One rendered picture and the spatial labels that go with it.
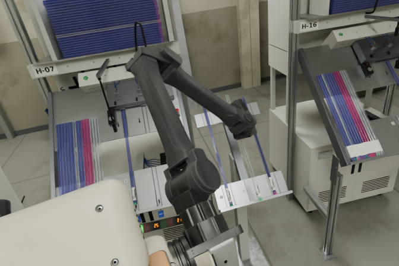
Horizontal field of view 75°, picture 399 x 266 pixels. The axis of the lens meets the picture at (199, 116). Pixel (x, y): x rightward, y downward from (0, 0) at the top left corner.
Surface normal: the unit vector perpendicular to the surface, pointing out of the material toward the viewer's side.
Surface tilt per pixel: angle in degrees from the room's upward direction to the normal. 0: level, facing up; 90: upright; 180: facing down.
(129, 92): 45
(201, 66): 90
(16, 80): 90
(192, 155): 59
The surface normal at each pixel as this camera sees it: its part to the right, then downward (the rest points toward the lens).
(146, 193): 0.04, -0.33
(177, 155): -0.61, -0.10
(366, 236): -0.13, -0.89
